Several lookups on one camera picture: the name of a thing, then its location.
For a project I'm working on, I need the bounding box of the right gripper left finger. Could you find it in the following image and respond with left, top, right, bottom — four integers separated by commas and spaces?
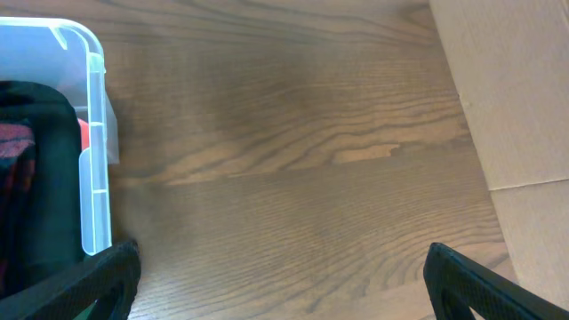
1, 240, 141, 319

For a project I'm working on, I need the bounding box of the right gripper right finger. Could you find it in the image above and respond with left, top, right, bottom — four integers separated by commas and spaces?
423, 243, 568, 320

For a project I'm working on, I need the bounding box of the large black garment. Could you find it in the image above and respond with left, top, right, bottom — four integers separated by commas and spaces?
1, 81, 84, 297

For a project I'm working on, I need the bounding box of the pink printed t-shirt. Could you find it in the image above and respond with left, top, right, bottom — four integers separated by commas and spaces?
77, 118, 90, 150

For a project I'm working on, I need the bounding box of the red navy plaid shirt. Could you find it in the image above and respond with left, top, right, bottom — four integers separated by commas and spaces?
1, 119, 36, 293

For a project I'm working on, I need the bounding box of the clear plastic storage bin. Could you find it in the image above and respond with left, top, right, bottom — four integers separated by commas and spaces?
1, 17, 119, 256

